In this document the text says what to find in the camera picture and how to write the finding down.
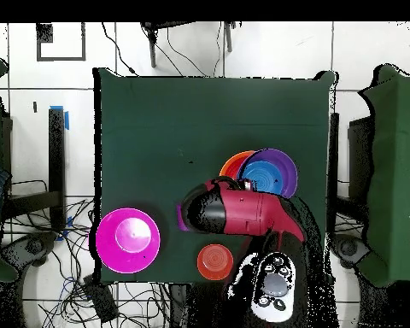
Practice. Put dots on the small blue bowl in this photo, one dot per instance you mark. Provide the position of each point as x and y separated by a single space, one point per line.
263 176

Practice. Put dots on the wide red-orange bowl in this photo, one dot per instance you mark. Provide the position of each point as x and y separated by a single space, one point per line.
235 167

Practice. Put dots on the small red-orange bowl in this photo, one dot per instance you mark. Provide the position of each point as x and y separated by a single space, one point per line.
215 261

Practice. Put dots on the purple cup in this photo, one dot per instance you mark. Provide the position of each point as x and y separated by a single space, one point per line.
180 218

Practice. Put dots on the black power strip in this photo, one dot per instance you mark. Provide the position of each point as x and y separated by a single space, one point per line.
102 302

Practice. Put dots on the large orange bowl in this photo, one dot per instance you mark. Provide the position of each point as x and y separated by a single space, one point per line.
227 162

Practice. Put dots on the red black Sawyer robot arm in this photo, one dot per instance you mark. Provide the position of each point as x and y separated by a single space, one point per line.
253 212

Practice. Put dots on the wide purple bowl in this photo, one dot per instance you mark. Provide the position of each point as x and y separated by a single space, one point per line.
280 159

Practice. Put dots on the black metal stand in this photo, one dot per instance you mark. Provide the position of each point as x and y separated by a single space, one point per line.
56 153

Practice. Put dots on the dark green table cloth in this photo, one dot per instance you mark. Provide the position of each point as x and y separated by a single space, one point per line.
157 102

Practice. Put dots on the grey square floor frame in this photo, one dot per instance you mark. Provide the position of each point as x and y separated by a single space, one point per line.
61 59

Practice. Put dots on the large pink bowl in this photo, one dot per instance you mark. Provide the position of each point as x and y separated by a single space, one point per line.
128 241

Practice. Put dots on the black camera tripod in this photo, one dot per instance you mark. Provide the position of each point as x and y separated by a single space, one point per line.
152 51

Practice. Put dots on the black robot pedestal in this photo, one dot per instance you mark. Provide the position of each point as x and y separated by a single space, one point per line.
181 300

